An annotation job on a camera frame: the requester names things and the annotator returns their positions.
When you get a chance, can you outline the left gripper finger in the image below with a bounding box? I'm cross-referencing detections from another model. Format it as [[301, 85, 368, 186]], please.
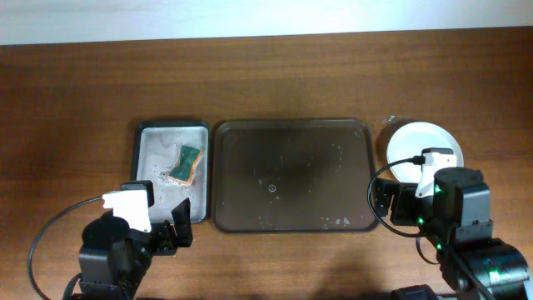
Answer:
[[152, 220, 175, 255], [172, 198, 193, 247]]

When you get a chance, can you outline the green orange sponge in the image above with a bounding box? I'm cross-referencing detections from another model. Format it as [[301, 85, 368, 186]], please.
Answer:
[[168, 145, 202, 185]]

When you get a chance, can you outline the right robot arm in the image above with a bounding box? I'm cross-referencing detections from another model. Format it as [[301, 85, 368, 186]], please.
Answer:
[[367, 167, 532, 299]]

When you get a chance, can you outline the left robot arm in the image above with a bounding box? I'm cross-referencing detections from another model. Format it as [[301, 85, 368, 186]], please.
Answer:
[[62, 180, 193, 299]]

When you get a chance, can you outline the black soapy water tray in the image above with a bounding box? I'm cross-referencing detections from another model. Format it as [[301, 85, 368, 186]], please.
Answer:
[[130, 120, 210, 223]]

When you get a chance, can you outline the brown serving tray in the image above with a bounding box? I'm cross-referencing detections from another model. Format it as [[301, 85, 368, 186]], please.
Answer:
[[211, 119, 378, 233]]

